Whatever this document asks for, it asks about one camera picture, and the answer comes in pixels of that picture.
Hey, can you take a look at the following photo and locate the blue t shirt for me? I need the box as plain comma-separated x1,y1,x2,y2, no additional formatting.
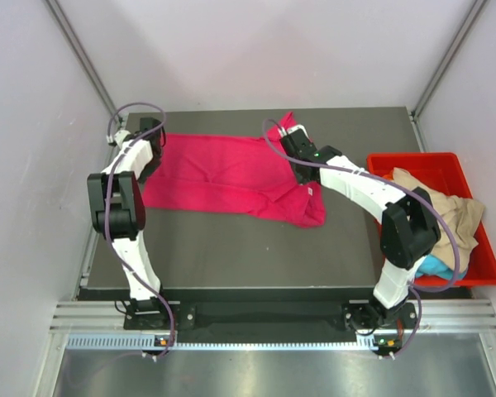
415,255,454,280

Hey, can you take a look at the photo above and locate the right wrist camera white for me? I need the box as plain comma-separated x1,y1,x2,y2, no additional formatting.
277,124,309,139

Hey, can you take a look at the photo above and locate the slotted cable duct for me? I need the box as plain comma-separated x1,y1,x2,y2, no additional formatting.
66,333,395,352

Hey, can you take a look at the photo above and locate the purple cable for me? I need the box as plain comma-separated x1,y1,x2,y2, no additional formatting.
103,102,179,359
262,118,462,361

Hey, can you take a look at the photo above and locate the red plastic bin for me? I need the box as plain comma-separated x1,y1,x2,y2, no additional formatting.
367,152,496,287

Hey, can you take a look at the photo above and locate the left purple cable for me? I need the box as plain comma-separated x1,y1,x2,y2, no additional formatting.
103,102,179,359

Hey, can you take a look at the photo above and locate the pink t shirt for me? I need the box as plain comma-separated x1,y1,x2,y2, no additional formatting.
142,127,327,227

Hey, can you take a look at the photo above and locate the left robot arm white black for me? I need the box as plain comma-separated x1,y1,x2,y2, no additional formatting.
87,117,172,330

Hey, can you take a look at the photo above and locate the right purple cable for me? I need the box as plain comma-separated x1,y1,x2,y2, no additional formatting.
262,118,462,361

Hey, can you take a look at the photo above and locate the aluminium frame rail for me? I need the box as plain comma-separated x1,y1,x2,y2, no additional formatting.
50,299,496,333

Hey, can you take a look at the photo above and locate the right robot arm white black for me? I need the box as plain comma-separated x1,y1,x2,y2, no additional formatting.
278,125,441,329

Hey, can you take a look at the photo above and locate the beige t shirt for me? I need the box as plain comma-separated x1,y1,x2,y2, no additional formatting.
390,168,485,273

